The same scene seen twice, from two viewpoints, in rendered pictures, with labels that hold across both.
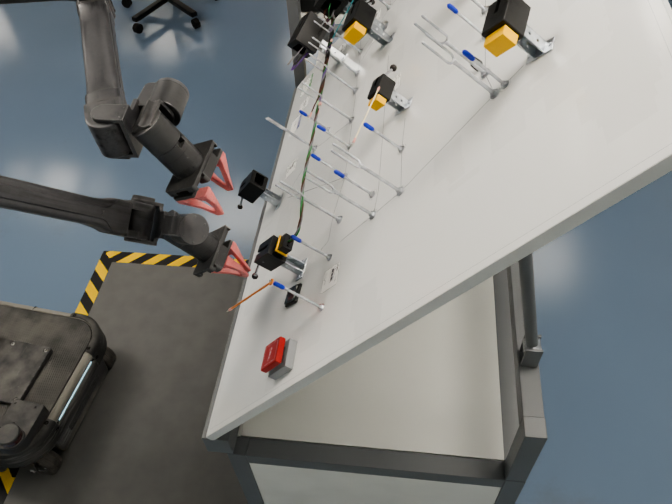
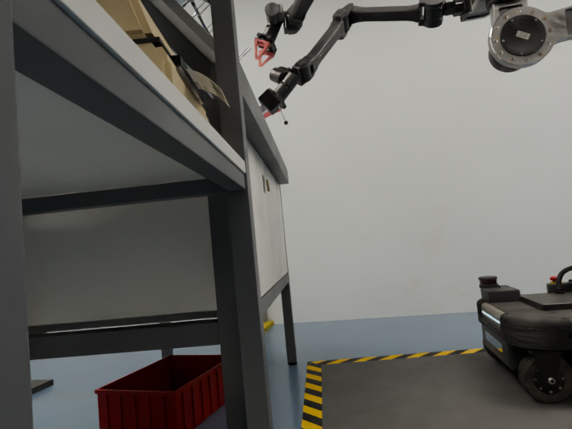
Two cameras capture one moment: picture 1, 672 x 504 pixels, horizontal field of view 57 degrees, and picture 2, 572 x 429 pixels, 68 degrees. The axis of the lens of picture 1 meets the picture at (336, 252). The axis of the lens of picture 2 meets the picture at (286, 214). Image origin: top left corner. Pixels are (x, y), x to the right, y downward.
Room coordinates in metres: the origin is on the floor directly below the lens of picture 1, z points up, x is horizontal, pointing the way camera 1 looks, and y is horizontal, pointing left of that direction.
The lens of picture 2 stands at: (2.45, 0.09, 0.52)
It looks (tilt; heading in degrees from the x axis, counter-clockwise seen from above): 4 degrees up; 175
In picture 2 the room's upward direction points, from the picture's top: 6 degrees counter-clockwise
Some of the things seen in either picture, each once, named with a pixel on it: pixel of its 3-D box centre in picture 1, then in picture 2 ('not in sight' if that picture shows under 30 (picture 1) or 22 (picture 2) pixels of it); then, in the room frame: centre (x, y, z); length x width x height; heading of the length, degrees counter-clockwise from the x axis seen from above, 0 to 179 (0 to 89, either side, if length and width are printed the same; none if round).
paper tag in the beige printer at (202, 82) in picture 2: not in sight; (207, 89); (1.92, 0.05, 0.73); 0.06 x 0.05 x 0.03; 174
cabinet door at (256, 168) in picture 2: not in sight; (253, 217); (1.38, 0.10, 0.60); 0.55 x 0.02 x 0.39; 171
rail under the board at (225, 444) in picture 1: (270, 231); (265, 149); (1.12, 0.17, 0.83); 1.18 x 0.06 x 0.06; 171
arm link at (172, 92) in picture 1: (144, 115); (281, 17); (0.84, 0.29, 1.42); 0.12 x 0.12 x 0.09; 81
